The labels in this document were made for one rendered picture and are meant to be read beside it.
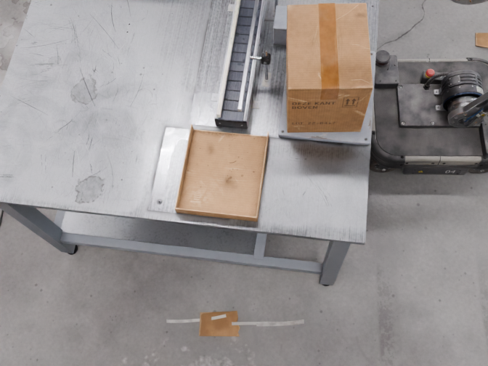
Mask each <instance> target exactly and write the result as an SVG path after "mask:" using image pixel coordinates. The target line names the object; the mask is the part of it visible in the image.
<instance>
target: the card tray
mask: <svg viewBox="0 0 488 366"><path fill-rule="evenodd" d="M268 141H269V132H267V136H259V135H251V134H236V133H228V132H220V131H206V130H197V129H194V128H193V126H192V124H191V126H190V133H189V137H188V141H187V148H186V152H185V156H184V163H183V167H182V174H181V178H180V182H179V189H178V193H177V197H176V204H175V208H174V209H175V211H176V212H177V213H180V214H192V215H199V216H212V217H219V218H225V219H238V220H244V221H258V217H259V206H260V201H261V191H262V185H263V179H264V169H265V163H266V158H267V148H268Z"/></svg>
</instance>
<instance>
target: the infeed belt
mask: <svg viewBox="0 0 488 366"><path fill-rule="evenodd" d="M261 1H262V0H259V7H258V12H257V16H256V25H255V30H254V35H253V43H252V48H251V56H253V52H254V47H255V42H256V33H257V28H258V24H259V15H260V9H261ZM254 4H255V0H241V1H240V9H239V14H238V19H237V26H236V31H235V38H234V43H233V48H232V55H231V60H230V64H229V72H228V76H227V85H226V89H225V93H224V101H223V106H222V110H221V117H220V118H218V120H221V121H236V122H243V117H244V112H245V104H246V98H247V93H248V85H249V79H250V74H251V66H252V61H253V60H250V62H249V67H248V75H247V81H246V85H245V94H244V99H243V108H242V111H238V110H237V109H238V104H239V98H240V90H241V86H242V81H243V72H244V67H245V59H246V54H247V49H248V41H249V36H250V31H251V23H252V18H253V10H254Z"/></svg>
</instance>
